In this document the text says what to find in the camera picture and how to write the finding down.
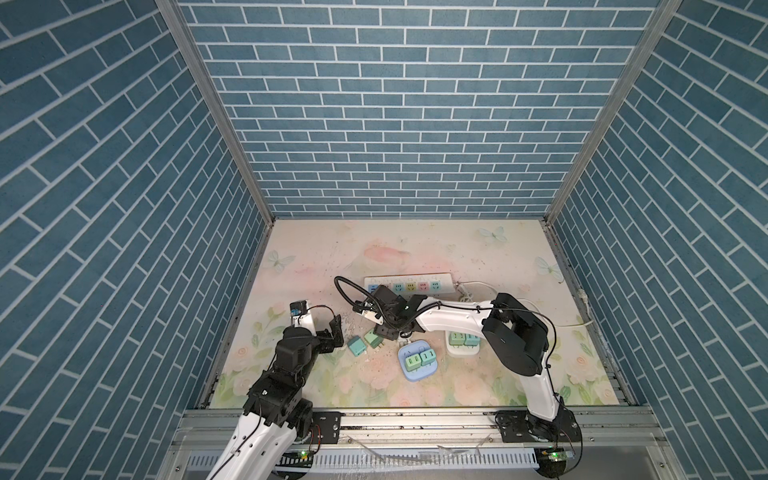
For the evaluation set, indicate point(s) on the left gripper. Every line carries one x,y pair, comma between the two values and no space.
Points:
327,345

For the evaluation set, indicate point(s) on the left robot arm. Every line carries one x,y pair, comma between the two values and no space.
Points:
275,413

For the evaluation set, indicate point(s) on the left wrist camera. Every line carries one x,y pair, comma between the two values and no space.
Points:
298,312

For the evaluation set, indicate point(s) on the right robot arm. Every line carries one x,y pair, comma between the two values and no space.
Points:
521,339

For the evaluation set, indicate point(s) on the teal USB charger plug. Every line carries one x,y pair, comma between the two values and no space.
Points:
472,340
356,346
412,362

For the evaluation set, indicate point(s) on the long white power strip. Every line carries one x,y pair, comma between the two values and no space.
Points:
404,284

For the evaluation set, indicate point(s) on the white square power socket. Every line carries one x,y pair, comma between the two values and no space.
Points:
462,351

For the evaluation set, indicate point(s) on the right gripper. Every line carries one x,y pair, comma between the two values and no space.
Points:
388,335

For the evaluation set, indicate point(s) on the green USB charger plug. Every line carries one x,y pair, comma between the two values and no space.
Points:
372,339
456,339
427,357

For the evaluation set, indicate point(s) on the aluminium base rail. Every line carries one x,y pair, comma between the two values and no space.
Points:
614,442

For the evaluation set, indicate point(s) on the blue square power socket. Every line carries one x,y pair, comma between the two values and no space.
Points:
413,348

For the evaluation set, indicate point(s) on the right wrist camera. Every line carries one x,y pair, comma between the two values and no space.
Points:
367,310

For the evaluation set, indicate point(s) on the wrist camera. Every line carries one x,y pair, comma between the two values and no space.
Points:
367,310
298,312

